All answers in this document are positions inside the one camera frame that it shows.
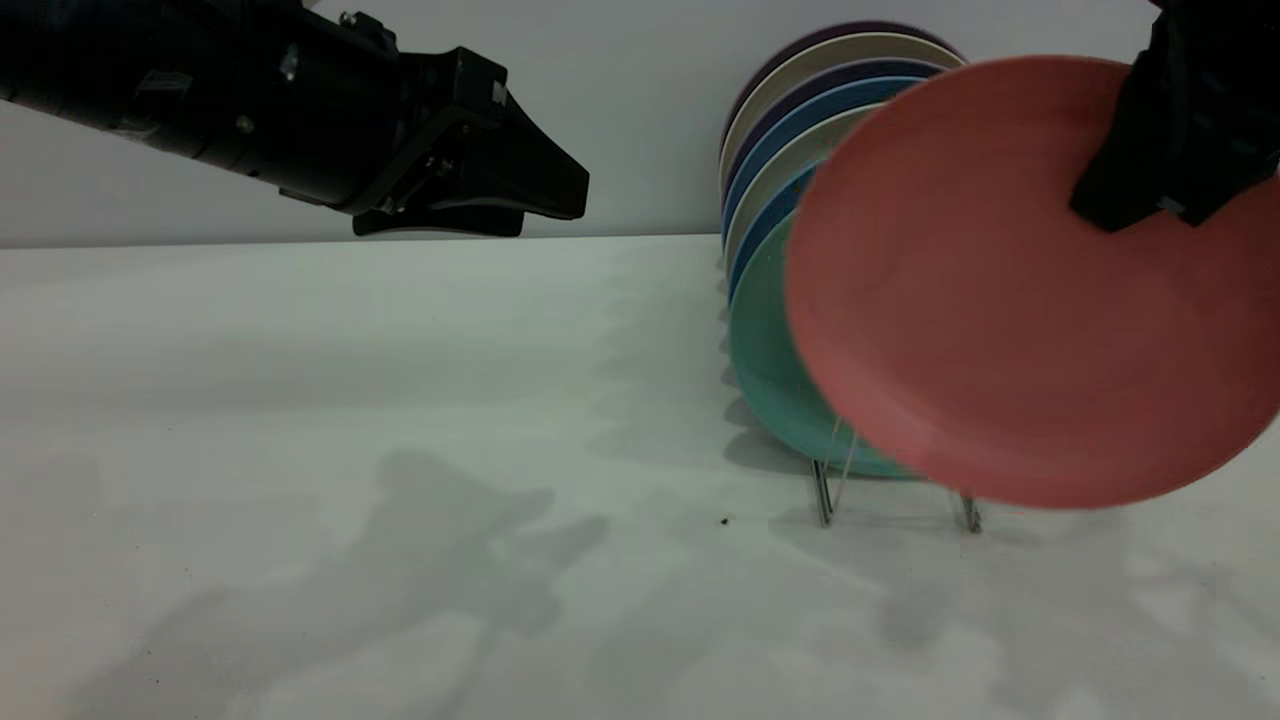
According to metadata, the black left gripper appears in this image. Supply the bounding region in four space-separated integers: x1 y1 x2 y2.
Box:
198 3 591 239

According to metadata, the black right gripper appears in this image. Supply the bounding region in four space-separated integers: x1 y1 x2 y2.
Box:
1067 0 1280 234

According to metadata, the pink round plate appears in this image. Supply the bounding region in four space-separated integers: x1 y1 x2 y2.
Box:
785 55 1280 511

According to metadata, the blue round plate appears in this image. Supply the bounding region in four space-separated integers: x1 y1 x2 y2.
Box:
722 77 926 241
729 165 819 301

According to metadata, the beige round plate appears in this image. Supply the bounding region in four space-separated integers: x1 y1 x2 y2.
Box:
718 33 969 191
724 102 881 269

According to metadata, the green round plate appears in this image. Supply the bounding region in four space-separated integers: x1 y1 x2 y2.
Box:
728 213 913 479

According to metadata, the dark purple round plate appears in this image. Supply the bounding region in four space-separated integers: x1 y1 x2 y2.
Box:
722 21 963 151

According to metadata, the silver wire plate rack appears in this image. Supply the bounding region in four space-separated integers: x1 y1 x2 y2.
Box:
812 418 987 534

